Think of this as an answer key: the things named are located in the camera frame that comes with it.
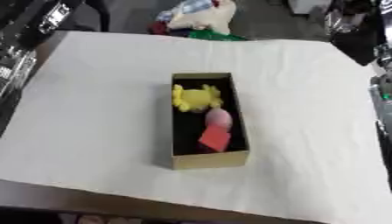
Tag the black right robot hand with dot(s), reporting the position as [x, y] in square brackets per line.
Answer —
[357, 46]

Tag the dark red toy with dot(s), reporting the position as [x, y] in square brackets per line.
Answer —
[159, 28]

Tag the white soft toy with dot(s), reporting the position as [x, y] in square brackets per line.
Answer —
[209, 16]

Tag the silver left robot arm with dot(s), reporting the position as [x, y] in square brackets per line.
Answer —
[18, 70]

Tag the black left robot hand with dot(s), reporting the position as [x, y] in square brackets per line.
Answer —
[84, 16]

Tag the red block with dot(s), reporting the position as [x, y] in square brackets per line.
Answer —
[215, 138]

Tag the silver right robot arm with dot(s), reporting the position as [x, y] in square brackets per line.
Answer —
[384, 105]

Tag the yellow soft toy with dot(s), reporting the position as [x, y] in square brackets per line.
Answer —
[195, 98]

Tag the pink toy egg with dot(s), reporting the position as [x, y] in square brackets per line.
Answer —
[219, 117]

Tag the green toy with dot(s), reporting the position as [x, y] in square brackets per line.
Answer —
[214, 36]

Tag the tan cardboard box black inside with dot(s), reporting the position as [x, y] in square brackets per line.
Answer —
[209, 161]

